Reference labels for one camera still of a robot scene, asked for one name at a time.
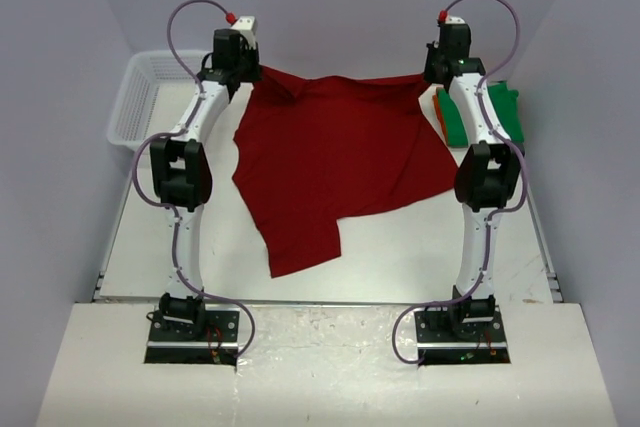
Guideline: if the red t shirt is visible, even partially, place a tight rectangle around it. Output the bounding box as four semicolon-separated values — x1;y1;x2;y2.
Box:
233;67;457;278

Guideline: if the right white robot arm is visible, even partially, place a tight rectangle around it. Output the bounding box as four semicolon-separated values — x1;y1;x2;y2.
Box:
424;13;520;342

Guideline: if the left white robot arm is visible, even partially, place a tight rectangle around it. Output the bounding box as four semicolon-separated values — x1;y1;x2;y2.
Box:
149;27;261;340

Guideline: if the orange folded t shirt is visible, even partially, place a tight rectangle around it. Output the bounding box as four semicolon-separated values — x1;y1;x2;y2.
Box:
432;88;451;146

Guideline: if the green folded t shirt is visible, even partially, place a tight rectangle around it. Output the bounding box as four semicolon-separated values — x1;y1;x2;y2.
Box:
448;81;524;148

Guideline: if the white plastic basket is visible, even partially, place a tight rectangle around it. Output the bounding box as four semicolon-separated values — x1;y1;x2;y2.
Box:
107;50;196;151

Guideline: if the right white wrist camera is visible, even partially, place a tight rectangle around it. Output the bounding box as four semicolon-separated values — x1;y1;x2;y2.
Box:
437;10;466;26

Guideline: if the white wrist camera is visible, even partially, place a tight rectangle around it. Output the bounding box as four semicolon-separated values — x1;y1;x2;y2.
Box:
437;10;466;26
225;12;258;49

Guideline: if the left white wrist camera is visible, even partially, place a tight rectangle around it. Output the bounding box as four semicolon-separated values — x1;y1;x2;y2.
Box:
225;12;258;49

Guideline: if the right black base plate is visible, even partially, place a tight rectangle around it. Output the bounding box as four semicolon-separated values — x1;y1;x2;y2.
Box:
414;308;511;366

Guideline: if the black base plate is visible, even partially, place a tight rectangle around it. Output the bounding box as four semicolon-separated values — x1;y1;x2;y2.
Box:
414;308;511;366
144;309;240;367

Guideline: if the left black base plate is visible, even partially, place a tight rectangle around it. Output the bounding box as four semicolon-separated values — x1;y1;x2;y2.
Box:
144;309;240;367

